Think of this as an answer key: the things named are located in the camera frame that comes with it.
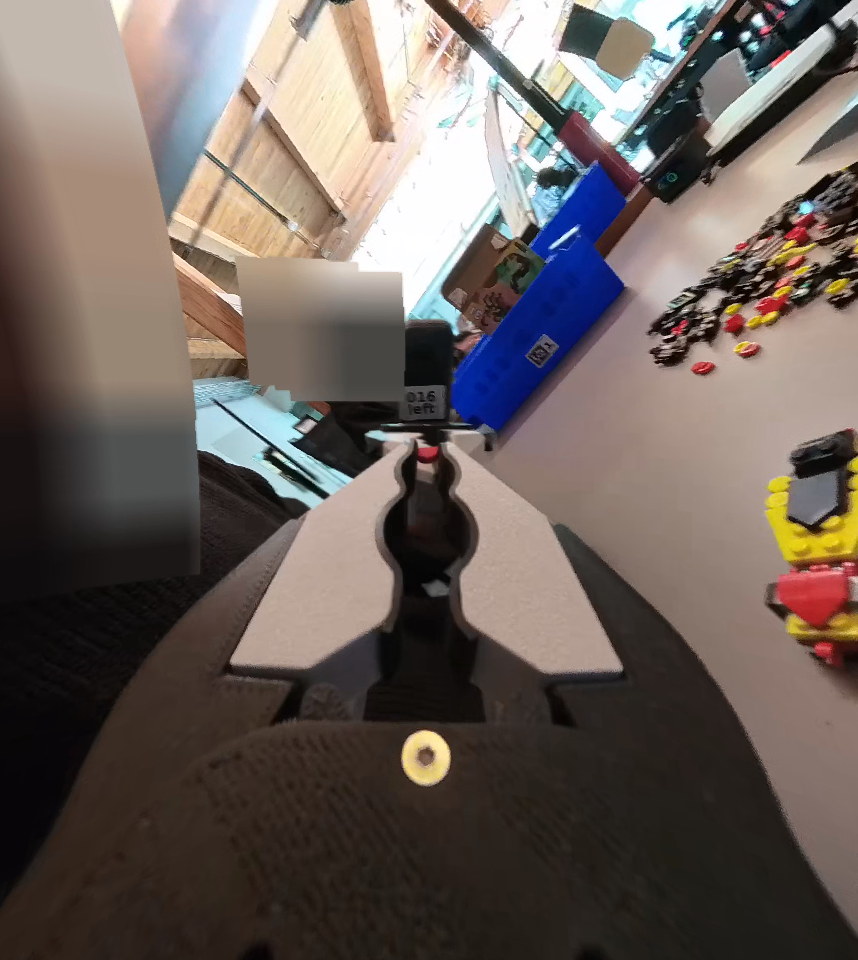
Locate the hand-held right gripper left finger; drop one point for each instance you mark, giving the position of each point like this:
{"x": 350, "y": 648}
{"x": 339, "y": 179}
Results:
{"x": 309, "y": 600}

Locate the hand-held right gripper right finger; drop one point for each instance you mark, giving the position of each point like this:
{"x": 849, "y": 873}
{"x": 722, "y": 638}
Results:
{"x": 541, "y": 600}

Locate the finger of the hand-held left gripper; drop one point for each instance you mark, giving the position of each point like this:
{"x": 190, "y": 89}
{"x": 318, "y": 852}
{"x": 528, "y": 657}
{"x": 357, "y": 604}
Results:
{"x": 475, "y": 442}
{"x": 387, "y": 448}

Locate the black lego part red stud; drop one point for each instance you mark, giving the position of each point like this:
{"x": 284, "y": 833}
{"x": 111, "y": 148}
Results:
{"x": 426, "y": 452}

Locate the pile of lego pieces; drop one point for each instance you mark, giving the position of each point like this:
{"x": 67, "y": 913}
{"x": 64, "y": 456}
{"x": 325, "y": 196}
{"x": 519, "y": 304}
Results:
{"x": 789, "y": 270}

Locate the cardboard lego box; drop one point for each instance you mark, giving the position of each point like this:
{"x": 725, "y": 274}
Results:
{"x": 489, "y": 277}

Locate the yellow red lego car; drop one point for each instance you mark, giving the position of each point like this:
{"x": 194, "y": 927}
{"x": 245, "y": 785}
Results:
{"x": 826, "y": 540}

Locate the blue bin with white tag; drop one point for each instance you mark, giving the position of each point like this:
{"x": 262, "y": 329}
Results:
{"x": 549, "y": 337}

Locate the blue plastic bin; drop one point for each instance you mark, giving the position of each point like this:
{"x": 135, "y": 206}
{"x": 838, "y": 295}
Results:
{"x": 586, "y": 202}

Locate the person's black sweater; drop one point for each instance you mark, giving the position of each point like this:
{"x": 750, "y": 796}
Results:
{"x": 98, "y": 675}

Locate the wooden ceiling beam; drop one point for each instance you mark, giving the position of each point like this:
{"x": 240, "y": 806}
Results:
{"x": 211, "y": 307}

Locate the dark red cushion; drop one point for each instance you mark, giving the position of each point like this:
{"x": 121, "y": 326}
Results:
{"x": 597, "y": 150}

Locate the black device green light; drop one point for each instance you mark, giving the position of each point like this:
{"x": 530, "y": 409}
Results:
{"x": 673, "y": 176}

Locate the beige panel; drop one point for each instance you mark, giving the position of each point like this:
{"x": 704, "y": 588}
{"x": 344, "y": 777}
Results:
{"x": 616, "y": 41}

